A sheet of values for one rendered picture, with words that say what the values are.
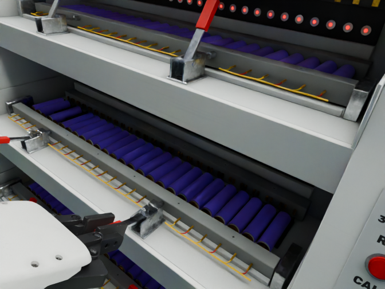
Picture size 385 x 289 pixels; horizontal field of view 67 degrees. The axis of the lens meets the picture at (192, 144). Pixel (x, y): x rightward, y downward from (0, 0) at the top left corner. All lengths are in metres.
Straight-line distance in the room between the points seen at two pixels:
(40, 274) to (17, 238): 0.03
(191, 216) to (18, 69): 0.48
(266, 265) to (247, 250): 0.02
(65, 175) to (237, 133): 0.29
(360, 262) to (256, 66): 0.21
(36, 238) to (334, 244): 0.23
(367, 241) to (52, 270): 0.23
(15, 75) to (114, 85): 0.34
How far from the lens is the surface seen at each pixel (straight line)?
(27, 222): 0.27
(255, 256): 0.34
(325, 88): 0.32
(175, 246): 0.37
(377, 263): 0.26
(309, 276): 0.28
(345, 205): 0.25
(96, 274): 0.26
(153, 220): 0.38
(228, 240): 0.35
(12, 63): 0.69
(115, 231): 0.32
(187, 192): 0.41
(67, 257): 0.25
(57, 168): 0.50
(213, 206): 0.39
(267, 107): 0.28
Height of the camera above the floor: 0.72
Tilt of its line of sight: 15 degrees down
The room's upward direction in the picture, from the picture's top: 17 degrees clockwise
